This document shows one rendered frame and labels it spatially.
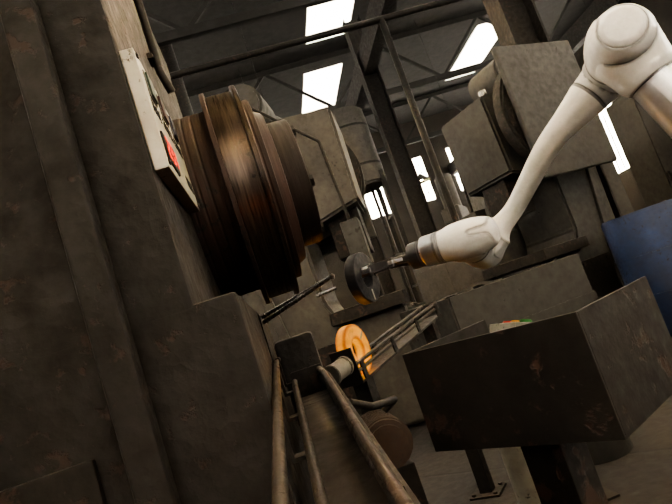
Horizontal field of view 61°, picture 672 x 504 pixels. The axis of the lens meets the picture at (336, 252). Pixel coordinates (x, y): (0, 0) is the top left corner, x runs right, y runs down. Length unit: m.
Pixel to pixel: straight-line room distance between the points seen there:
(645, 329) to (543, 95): 4.12
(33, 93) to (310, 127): 3.35
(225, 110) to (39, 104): 0.40
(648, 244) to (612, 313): 3.68
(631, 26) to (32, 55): 1.09
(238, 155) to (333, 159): 2.97
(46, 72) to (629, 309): 0.78
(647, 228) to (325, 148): 2.27
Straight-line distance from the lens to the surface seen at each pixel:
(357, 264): 1.64
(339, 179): 3.96
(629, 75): 1.39
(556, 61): 5.12
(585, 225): 5.04
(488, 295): 3.42
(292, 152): 1.14
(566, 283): 3.78
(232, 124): 1.09
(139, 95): 0.84
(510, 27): 5.73
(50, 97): 0.83
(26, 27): 0.89
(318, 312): 3.90
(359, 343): 1.75
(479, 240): 1.51
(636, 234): 4.40
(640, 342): 0.76
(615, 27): 1.37
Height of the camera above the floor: 0.78
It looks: 7 degrees up
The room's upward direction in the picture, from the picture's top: 19 degrees counter-clockwise
